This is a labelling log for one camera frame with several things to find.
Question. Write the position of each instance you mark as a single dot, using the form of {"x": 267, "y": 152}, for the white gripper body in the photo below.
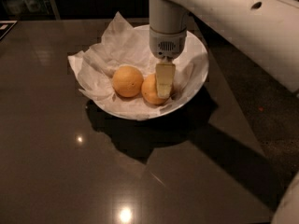
{"x": 167, "y": 45}

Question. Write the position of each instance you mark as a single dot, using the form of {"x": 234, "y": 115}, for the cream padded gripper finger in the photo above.
{"x": 165, "y": 72}

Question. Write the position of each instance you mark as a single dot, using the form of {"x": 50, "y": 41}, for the orange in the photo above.
{"x": 149, "y": 91}
{"x": 127, "y": 81}

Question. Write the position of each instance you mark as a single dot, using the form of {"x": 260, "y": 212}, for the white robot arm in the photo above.
{"x": 267, "y": 31}

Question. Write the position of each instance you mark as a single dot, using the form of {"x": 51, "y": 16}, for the white bowl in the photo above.
{"x": 191, "y": 73}

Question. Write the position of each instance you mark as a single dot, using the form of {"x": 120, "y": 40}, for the white crumpled paper liner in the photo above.
{"x": 121, "y": 44}

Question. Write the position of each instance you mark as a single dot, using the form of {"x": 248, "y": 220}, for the background shelf with containers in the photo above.
{"x": 27, "y": 10}

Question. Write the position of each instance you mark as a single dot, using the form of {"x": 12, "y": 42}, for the black white corner mat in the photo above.
{"x": 5, "y": 27}

